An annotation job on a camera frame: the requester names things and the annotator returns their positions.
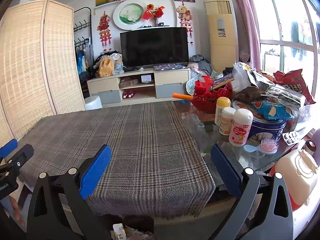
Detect white medicine box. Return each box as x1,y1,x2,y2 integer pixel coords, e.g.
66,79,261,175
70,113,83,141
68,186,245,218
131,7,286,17
113,223,127,240

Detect black trash bin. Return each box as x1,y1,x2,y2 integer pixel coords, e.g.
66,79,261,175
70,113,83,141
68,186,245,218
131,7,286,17
98,215,156,239

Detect person's left hand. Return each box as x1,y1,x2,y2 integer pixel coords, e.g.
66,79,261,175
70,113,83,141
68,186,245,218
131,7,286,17
1,196,25,227

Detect beige jug red stripe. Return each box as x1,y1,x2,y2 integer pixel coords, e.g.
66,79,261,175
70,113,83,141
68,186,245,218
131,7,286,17
270,140,319,211

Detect pink hairbrush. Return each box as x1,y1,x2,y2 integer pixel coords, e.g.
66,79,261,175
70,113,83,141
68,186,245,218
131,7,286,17
244,138,279,155

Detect bamboo folding screen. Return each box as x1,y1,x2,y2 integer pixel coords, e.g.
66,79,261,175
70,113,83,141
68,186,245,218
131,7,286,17
1,0,85,145

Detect white stool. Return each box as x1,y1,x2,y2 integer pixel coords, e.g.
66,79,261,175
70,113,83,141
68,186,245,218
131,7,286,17
85,95,102,111

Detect pill blister pack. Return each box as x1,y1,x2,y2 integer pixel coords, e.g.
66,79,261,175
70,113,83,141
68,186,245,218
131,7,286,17
282,131,301,146

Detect blue cookie tin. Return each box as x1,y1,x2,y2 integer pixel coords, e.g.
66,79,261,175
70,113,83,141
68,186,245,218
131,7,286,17
232,100,286,142

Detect pink label white bottle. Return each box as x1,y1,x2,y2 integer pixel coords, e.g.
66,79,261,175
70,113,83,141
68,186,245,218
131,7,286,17
229,108,253,147

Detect grey plaid tablecloth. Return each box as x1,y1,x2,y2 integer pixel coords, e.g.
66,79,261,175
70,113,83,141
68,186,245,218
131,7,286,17
19,101,216,218

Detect blue snack bag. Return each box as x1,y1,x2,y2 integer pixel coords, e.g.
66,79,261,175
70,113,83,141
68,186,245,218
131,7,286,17
249,100,295,121

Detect white cap cream bottle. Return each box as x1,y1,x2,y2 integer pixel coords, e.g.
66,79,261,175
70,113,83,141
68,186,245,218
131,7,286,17
219,107,236,135

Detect yellow plush toy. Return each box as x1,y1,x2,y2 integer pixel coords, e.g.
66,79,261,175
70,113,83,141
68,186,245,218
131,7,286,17
97,57,114,77

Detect yellow cap white bottle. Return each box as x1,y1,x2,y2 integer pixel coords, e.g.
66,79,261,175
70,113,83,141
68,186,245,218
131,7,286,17
215,97,231,126

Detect black coat rack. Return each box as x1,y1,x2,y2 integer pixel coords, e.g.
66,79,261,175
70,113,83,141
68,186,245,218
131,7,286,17
73,7,94,77

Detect red plastic basket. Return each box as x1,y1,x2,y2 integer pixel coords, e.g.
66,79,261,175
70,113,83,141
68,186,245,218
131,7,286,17
191,75,233,114

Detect red chip bag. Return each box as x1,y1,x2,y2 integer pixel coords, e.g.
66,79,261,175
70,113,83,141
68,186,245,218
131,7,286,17
273,69,315,105

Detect purple clay book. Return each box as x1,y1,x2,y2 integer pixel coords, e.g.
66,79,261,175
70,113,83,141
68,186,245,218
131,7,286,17
212,73,234,89

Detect beige TV cabinet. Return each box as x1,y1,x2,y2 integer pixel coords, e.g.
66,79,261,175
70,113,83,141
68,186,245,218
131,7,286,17
87,68,190,107

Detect black television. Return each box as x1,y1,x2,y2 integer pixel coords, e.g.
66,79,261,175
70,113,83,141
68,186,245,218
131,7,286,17
120,27,189,68

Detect standing air conditioner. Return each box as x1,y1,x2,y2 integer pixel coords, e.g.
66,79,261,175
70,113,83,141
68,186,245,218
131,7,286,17
205,0,239,73

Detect pink curtain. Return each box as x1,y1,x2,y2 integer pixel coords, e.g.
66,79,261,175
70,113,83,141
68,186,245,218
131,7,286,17
236,0,261,70

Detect orange handled tool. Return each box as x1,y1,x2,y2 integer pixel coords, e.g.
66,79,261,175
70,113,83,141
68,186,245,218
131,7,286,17
172,93,193,101

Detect round lotus wall plate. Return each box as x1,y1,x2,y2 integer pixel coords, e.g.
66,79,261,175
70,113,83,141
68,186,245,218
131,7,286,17
113,0,147,30

